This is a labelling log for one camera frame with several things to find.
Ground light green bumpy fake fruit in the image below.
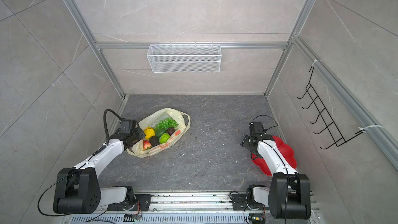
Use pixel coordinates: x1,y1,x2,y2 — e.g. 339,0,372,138
159,133,171,144

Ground red flower-shaped plate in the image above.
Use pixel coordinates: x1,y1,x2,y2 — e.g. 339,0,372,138
251,136,297,176

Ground cream plastic bag orange prints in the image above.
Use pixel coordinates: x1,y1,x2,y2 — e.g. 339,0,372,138
127,108,191,158

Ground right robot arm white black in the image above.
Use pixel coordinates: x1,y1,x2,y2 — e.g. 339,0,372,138
241,133,311,220

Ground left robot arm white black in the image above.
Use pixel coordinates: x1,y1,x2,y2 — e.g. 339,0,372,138
53,127,145,214

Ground red yellow fake apple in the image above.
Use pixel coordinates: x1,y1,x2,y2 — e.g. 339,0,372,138
143,140,152,150

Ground yellow fake lemon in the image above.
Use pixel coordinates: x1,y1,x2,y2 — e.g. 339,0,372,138
144,127,155,140

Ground dark fake avocado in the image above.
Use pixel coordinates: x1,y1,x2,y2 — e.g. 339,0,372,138
149,136,160,147

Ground green fake grape bunch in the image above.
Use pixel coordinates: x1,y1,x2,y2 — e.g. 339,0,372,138
154,118,178,138

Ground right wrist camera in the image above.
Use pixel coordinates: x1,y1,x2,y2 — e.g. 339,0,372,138
249,121,265,135

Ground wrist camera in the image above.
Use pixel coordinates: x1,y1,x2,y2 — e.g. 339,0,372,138
120,119,137,130
249,121,265,135

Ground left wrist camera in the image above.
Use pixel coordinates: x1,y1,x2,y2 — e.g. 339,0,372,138
120,119,137,130

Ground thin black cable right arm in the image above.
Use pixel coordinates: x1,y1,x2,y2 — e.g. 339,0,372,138
251,114,279,131

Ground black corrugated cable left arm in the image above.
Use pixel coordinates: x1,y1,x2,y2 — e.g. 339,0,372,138
103,108,123,145

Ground black wire hook rack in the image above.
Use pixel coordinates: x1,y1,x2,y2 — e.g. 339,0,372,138
297,67,365,150

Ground white wire mesh basket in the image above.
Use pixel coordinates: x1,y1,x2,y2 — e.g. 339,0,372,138
147,44,222,73

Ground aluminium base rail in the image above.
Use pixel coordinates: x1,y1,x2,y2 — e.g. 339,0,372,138
62,191,323,224

